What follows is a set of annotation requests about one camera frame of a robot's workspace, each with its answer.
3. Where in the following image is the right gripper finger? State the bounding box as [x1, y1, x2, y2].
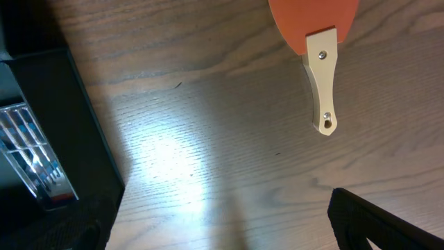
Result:
[327, 188, 443, 249]

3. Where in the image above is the dark green open box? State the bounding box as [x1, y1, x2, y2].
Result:
[0, 0, 126, 250]

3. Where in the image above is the orange scraper wooden handle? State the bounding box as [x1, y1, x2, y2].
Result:
[267, 0, 360, 137]

